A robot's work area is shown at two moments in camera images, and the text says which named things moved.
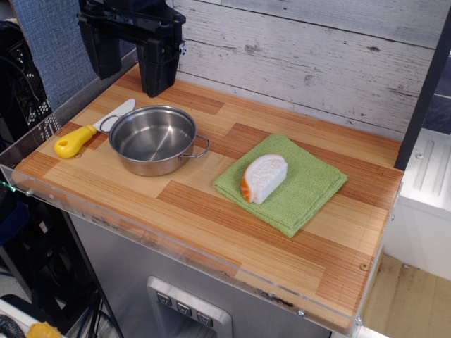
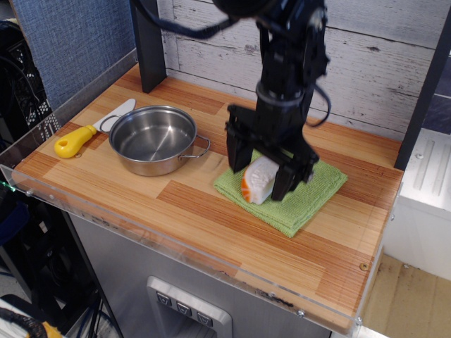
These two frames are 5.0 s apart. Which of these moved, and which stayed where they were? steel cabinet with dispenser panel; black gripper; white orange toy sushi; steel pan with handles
Moved: black gripper
Stayed: steel pan with handles; white orange toy sushi; steel cabinet with dispenser panel
